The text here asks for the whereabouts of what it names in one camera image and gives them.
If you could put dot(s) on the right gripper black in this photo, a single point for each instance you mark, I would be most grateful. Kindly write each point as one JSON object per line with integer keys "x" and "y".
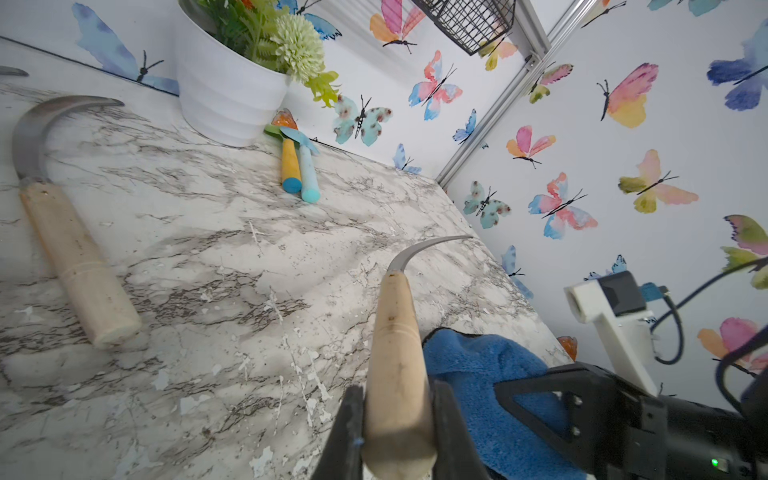
{"x": 603, "y": 424}

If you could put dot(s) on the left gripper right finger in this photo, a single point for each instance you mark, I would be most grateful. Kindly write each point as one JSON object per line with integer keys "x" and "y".
{"x": 457, "y": 457}

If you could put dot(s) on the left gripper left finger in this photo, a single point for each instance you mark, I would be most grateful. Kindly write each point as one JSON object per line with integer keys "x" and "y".
{"x": 341, "y": 456}

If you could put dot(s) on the blue microfiber rag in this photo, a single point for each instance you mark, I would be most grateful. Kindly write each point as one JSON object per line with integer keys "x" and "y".
{"x": 472, "y": 365}

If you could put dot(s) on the sickle wooden handle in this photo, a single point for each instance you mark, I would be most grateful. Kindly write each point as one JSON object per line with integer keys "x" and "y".
{"x": 103, "y": 308}
{"x": 398, "y": 424}
{"x": 12, "y": 71}

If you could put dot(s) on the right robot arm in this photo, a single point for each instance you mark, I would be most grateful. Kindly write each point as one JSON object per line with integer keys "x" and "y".
{"x": 733, "y": 377}

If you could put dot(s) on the teal garden trowel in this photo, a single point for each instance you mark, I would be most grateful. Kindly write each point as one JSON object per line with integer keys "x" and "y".
{"x": 310, "y": 189}

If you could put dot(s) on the white pot with plant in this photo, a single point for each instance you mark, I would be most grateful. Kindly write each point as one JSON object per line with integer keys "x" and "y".
{"x": 235, "y": 61}

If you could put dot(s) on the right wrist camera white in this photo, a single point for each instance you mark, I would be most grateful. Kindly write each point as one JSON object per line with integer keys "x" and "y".
{"x": 616, "y": 308}

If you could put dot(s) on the yellow handled garden tool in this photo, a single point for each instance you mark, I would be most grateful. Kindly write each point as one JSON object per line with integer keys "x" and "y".
{"x": 290, "y": 170}

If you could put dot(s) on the black wire wall basket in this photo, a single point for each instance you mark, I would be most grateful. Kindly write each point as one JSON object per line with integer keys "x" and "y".
{"x": 471, "y": 24}

